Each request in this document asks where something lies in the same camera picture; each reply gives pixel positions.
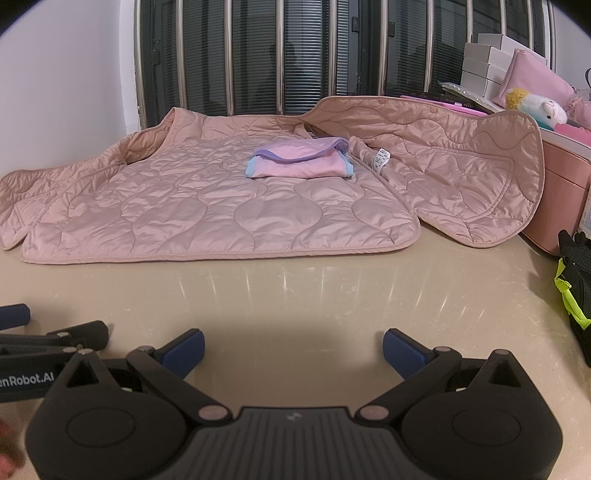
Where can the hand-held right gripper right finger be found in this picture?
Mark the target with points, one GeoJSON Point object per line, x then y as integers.
{"type": "Point", "coordinates": [404, 350]}

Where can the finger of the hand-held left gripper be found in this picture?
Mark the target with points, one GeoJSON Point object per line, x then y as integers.
{"type": "Point", "coordinates": [14, 316]}
{"type": "Point", "coordinates": [83, 333]}

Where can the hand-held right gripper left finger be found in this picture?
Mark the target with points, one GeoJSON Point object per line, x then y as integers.
{"type": "Point", "coordinates": [187, 351]}

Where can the pink garment with purple trim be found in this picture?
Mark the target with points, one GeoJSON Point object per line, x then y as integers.
{"type": "Point", "coordinates": [300, 161]}

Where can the person's left hand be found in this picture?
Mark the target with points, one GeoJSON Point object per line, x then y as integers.
{"type": "Point", "coordinates": [9, 443]}

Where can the pink quilted jacket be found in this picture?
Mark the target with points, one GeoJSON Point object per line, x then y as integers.
{"type": "Point", "coordinates": [184, 198]}

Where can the black and neon yellow glove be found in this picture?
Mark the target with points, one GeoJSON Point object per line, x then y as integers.
{"type": "Point", "coordinates": [577, 286]}

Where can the pink storage box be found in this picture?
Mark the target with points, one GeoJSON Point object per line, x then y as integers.
{"type": "Point", "coordinates": [563, 184]}

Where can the magenta book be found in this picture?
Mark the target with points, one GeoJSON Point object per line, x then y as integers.
{"type": "Point", "coordinates": [443, 102]}

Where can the white cardboard box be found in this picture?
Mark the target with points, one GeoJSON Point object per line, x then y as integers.
{"type": "Point", "coordinates": [503, 42]}
{"type": "Point", "coordinates": [485, 53]}
{"type": "Point", "coordinates": [480, 67]}
{"type": "Point", "coordinates": [478, 83]}

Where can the white and yellow plush toy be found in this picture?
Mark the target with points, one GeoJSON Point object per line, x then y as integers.
{"type": "Point", "coordinates": [549, 113]}

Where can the pink fluffy toy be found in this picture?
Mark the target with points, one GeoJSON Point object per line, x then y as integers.
{"type": "Point", "coordinates": [579, 108]}

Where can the pink pillow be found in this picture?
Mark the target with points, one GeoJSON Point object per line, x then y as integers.
{"type": "Point", "coordinates": [535, 78]}

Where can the white metal bed headboard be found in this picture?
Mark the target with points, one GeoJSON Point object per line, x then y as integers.
{"type": "Point", "coordinates": [231, 46]}

